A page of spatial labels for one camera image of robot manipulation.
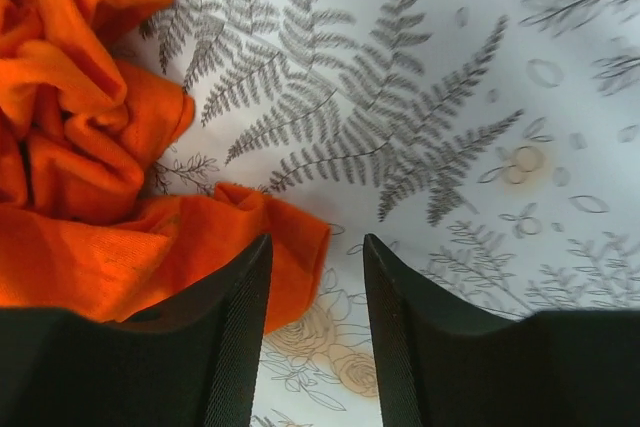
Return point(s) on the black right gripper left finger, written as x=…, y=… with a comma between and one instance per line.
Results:
x=190, y=360

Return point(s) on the orange t shirt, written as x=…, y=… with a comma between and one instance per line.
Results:
x=80, y=131

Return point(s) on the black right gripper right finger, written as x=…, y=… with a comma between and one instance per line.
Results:
x=441, y=361

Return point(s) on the floral patterned table mat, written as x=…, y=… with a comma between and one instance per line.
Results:
x=493, y=145

